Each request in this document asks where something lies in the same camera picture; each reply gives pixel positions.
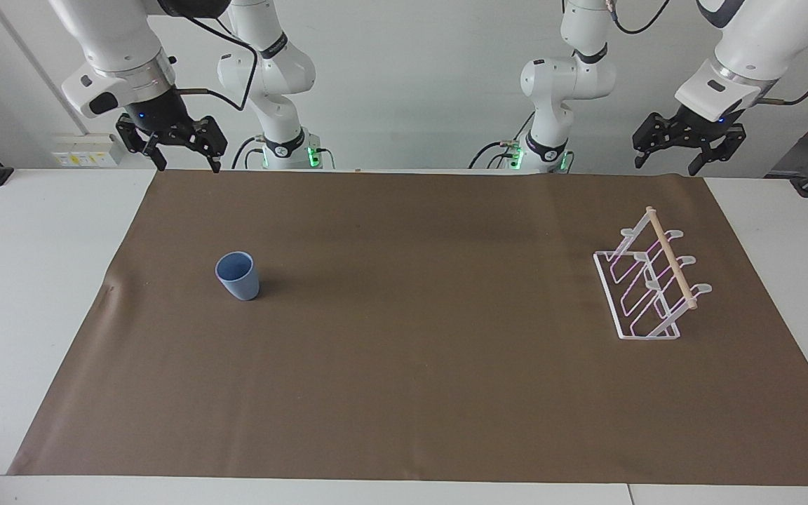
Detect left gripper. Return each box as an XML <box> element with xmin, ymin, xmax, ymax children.
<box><xmin>631</xmin><ymin>105</ymin><xmax>748</xmax><ymax>177</ymax></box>

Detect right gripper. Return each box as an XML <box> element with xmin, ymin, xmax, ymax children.
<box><xmin>115</xmin><ymin>89</ymin><xmax>229</xmax><ymax>174</ymax></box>

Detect blue cup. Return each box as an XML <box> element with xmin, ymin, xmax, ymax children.
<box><xmin>215</xmin><ymin>251</ymin><xmax>262</xmax><ymax>302</ymax></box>

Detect white wall socket box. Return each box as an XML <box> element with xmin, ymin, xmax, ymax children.
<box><xmin>51</xmin><ymin>133</ymin><xmax>125</xmax><ymax>168</ymax></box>

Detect white wire cup rack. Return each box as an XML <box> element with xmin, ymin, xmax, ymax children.
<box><xmin>592</xmin><ymin>206</ymin><xmax>714</xmax><ymax>342</ymax></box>

